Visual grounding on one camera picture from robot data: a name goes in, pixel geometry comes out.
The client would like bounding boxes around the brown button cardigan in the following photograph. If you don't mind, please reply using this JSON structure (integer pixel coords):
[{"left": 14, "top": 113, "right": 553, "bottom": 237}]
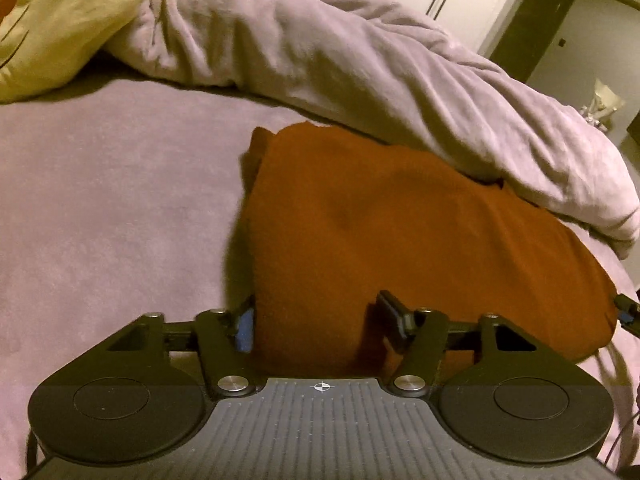
[{"left": 227, "top": 121, "right": 621, "bottom": 378}]

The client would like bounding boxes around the cream-faced plush doll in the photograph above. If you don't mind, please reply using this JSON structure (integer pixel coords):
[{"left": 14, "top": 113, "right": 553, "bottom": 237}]
[{"left": 0, "top": 0, "right": 168, "bottom": 106}]

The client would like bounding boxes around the dark wooden door frame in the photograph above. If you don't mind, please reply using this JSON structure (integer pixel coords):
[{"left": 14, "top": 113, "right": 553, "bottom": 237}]
[{"left": 487, "top": 0, "right": 583, "bottom": 83}]

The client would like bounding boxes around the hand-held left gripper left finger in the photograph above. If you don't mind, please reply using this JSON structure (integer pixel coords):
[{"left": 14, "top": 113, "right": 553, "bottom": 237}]
[{"left": 100, "top": 296, "right": 261, "bottom": 400}]

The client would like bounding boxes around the lilac duvet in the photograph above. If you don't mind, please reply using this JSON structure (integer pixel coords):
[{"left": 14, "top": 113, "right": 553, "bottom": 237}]
[{"left": 102, "top": 0, "right": 640, "bottom": 261}]

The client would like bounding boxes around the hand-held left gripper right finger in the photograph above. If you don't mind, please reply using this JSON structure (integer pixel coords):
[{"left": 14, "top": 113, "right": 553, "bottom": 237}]
[{"left": 375, "top": 289, "right": 546, "bottom": 401}]

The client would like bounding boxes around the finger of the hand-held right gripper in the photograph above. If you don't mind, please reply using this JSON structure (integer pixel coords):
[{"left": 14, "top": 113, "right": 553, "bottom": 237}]
[{"left": 612, "top": 294, "right": 640, "bottom": 342}]

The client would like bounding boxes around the crumpled white bag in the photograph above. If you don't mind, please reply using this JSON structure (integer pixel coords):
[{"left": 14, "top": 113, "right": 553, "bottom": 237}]
[{"left": 580, "top": 78, "right": 627, "bottom": 133}]

